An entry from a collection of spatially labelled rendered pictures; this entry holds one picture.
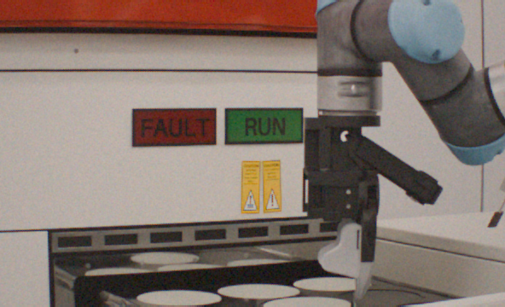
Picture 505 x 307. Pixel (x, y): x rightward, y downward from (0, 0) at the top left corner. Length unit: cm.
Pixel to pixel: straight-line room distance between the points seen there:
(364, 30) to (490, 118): 17
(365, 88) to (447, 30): 14
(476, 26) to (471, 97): 243
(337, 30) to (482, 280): 36
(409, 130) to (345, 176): 222
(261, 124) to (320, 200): 26
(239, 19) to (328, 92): 22
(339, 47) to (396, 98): 219
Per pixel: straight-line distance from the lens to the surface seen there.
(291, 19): 144
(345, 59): 122
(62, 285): 136
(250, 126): 146
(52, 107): 135
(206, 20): 138
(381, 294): 135
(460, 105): 119
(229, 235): 145
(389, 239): 149
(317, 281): 144
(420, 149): 347
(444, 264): 139
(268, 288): 139
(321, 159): 124
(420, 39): 112
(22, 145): 134
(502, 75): 119
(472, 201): 362
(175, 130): 141
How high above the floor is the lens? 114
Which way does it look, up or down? 3 degrees down
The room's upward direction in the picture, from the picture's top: straight up
